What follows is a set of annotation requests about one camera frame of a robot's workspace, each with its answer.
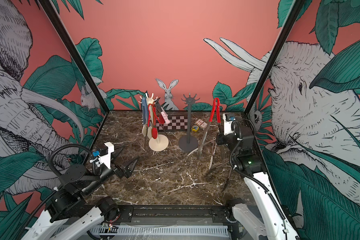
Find white tipped steel tongs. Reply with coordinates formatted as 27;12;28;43
187;138;216;170

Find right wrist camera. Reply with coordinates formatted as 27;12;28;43
223;113;236;136

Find white slotted cable duct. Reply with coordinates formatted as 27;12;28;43
90;225;230;237

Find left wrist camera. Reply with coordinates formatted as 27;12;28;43
90;142;115;169

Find cream utensil rack stand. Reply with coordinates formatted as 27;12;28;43
139;92;170;152

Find small yellow toy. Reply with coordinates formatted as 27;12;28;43
191;125;200;132

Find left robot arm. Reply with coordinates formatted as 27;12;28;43
15;142;140;240

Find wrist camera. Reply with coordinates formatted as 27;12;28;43
90;142;115;169
223;113;236;136

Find playing card box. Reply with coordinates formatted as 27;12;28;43
196;119;208;130

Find chessboard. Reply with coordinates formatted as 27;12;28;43
157;116;188;132

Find red looped steel tongs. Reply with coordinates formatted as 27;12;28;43
197;97;226;160

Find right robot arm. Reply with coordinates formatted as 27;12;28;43
217;125;300;240

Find pink steel tongs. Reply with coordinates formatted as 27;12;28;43
161;111;171;125

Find black tongs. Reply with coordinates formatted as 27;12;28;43
205;161;232;193

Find dark grey utensil rack stand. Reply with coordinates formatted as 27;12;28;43
179;94;199;153

